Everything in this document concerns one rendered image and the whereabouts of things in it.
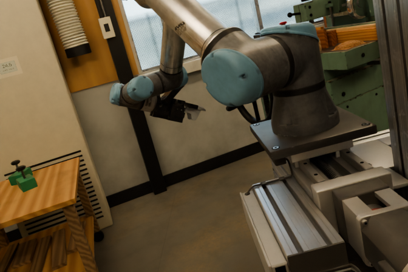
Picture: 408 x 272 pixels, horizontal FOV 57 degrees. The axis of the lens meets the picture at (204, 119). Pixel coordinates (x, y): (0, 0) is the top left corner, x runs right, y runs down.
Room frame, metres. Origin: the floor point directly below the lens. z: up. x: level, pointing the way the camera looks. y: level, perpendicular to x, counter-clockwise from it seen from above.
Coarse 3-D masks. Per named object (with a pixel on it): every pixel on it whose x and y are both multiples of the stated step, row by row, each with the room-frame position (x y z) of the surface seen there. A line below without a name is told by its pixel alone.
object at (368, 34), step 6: (348, 30) 1.36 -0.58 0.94; (354, 30) 1.32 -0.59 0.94; (360, 30) 1.30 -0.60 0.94; (366, 30) 1.27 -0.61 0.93; (372, 30) 1.25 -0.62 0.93; (342, 36) 1.37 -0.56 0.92; (348, 36) 1.35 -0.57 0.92; (354, 36) 1.32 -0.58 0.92; (360, 36) 1.30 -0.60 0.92; (366, 36) 1.28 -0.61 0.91; (372, 36) 1.26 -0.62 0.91
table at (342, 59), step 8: (376, 40) 1.24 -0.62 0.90; (328, 48) 1.33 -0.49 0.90; (352, 48) 1.20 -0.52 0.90; (360, 48) 1.20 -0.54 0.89; (368, 48) 1.22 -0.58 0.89; (376, 48) 1.23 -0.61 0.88; (328, 56) 1.24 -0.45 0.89; (336, 56) 1.21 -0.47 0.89; (344, 56) 1.18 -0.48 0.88; (352, 56) 1.19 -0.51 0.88; (360, 56) 1.20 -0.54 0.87; (368, 56) 1.21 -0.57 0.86; (376, 56) 1.23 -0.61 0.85; (328, 64) 1.24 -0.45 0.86; (336, 64) 1.21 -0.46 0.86; (344, 64) 1.18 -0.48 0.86; (352, 64) 1.18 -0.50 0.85; (360, 64) 1.20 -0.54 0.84
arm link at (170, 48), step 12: (168, 36) 1.17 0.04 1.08; (168, 48) 1.19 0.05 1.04; (180, 48) 1.19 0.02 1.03; (168, 60) 1.21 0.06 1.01; (180, 60) 1.22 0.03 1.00; (156, 72) 1.26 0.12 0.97; (168, 72) 1.23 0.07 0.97; (180, 72) 1.26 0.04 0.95; (168, 84) 1.25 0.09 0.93; (180, 84) 1.28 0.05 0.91
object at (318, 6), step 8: (320, 0) 1.50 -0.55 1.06; (328, 0) 1.52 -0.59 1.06; (296, 8) 1.51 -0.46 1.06; (304, 8) 1.47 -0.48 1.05; (312, 8) 1.48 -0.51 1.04; (320, 8) 1.50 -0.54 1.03; (328, 8) 1.51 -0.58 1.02; (296, 16) 1.52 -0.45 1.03; (304, 16) 1.48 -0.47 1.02; (312, 16) 1.48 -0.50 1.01; (320, 16) 1.49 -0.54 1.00
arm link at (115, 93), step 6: (114, 84) 1.29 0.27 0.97; (120, 84) 1.28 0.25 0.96; (114, 90) 1.26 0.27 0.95; (120, 90) 1.27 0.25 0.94; (114, 96) 1.26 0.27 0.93; (120, 96) 1.26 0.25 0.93; (114, 102) 1.27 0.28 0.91; (120, 102) 1.27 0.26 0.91; (132, 108) 1.31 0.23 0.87; (138, 108) 1.30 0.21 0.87
